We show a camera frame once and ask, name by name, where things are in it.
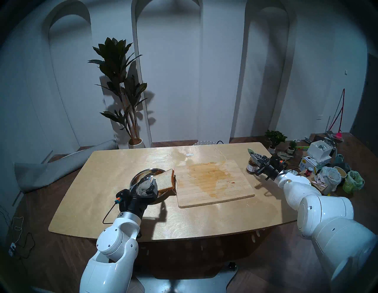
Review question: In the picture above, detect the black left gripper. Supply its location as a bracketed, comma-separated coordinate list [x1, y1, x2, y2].
[115, 178, 158, 219]

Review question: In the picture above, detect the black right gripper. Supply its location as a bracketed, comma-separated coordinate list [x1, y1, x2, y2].
[254, 154, 287, 179]

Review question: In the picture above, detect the round steel plate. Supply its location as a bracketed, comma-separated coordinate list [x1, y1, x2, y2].
[130, 168, 177, 205]

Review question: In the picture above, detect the slice of white bread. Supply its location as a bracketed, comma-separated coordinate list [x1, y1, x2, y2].
[154, 169, 175, 194]

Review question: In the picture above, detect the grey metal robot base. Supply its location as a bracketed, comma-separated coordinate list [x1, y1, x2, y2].
[134, 261, 238, 293]

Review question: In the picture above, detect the glass jam jar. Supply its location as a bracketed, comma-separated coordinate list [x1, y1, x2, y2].
[246, 157, 259, 175]

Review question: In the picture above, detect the bushy small potted plant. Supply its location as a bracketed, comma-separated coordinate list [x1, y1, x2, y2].
[265, 129, 287, 154]

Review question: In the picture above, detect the white yellow carton box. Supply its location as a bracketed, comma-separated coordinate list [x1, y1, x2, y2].
[298, 156, 319, 175]

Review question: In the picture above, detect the wooden cutting board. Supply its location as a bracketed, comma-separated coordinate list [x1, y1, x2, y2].
[174, 160, 255, 209]

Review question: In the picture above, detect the white open box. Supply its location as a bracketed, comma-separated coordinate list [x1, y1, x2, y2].
[307, 140, 335, 162]

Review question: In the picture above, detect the white plastic bag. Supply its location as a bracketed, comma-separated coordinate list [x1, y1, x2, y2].
[315, 166, 342, 195]

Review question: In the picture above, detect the green plastic bag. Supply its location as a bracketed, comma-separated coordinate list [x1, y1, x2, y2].
[343, 170, 365, 194]

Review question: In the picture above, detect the tall dark green plant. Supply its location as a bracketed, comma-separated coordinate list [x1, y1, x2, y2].
[88, 37, 149, 141]

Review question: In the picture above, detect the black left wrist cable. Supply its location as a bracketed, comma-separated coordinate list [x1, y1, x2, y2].
[102, 199, 120, 225]

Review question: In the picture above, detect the red handled broom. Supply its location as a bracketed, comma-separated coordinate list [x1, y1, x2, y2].
[326, 88, 346, 141]

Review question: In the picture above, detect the black floor cable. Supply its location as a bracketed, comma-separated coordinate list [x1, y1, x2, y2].
[6, 232, 36, 260]

